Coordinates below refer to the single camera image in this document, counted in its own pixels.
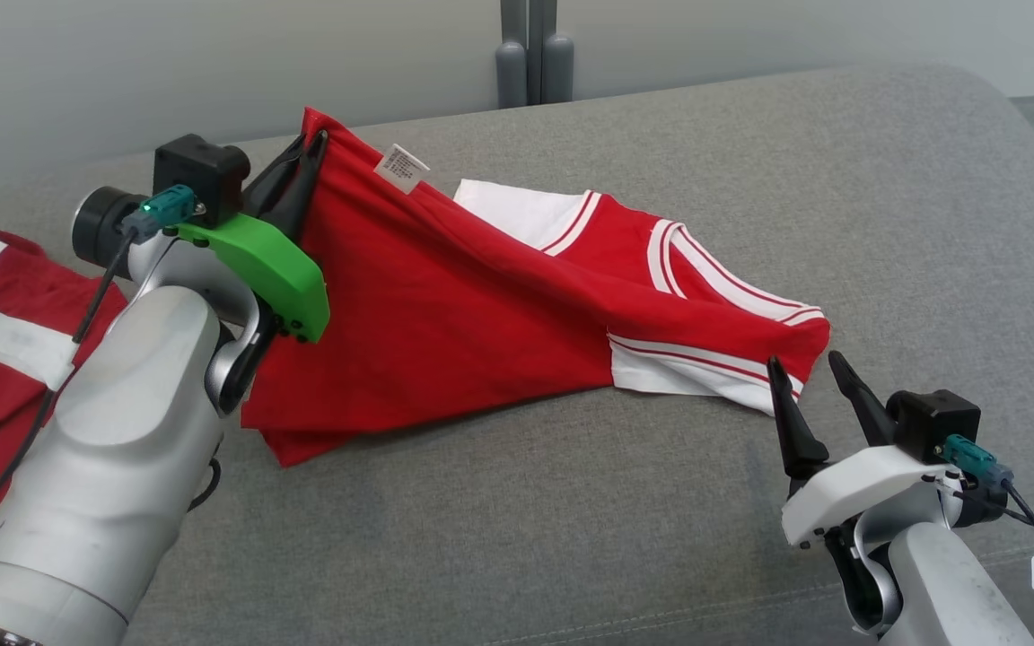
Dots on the teal left camera connector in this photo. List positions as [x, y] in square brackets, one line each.
[167, 206]

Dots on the grey partition post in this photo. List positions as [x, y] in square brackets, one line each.
[514, 18]

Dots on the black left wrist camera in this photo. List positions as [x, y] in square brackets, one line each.
[198, 175]

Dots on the grey rounded post foot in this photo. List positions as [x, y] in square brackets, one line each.
[511, 76]
[557, 72]

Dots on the teal camera connector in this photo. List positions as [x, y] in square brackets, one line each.
[167, 206]
[970, 458]

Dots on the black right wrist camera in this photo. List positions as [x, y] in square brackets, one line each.
[934, 422]

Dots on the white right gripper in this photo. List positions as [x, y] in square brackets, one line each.
[849, 489]

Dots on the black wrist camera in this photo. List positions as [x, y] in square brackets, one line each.
[934, 422]
[198, 175]

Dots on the teal right camera connector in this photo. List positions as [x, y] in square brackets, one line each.
[970, 458]

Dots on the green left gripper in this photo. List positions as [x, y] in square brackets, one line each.
[284, 278]

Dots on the red Bulls jersey shirt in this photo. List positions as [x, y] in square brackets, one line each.
[445, 305]

